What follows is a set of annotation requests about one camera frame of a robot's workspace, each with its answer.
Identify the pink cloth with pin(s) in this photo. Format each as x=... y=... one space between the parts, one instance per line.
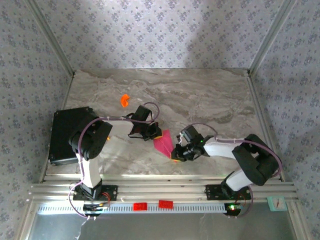
x=163 y=146

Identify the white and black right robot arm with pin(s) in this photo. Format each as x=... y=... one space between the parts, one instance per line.
x=220 y=150

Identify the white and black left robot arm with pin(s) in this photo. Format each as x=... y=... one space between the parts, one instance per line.
x=91 y=172

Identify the grey metal sheet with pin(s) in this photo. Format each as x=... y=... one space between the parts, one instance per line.
x=162 y=227

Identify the orange curved plastic piece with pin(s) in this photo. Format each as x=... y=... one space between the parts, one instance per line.
x=124 y=100

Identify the red tape patch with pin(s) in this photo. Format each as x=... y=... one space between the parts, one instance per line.
x=166 y=204
x=140 y=206

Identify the black box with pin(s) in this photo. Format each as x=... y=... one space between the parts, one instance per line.
x=60 y=135

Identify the small teal clock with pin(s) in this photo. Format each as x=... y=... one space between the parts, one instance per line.
x=277 y=203

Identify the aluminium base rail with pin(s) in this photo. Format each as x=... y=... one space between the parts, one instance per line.
x=162 y=190

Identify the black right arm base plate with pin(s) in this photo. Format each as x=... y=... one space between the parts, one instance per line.
x=212 y=192

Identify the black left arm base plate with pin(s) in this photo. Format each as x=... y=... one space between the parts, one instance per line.
x=112 y=192

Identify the aluminium side rail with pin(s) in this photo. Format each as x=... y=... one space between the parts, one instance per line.
x=261 y=112
x=66 y=95

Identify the aluminium frame post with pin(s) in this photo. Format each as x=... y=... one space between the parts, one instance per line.
x=271 y=37
x=51 y=36

